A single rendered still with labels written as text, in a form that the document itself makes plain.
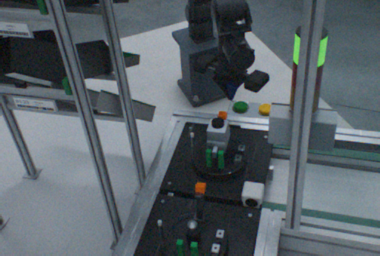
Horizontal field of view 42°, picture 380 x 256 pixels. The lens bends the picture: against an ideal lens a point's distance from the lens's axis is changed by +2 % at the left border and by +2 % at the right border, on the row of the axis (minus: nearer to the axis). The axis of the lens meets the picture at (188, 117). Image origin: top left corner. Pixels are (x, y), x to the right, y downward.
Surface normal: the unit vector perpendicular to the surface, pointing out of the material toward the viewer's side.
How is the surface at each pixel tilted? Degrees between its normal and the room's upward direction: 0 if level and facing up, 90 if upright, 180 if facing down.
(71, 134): 0
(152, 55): 0
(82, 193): 0
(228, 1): 30
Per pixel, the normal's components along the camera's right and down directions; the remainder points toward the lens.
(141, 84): -0.07, -0.76
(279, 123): -0.25, 0.64
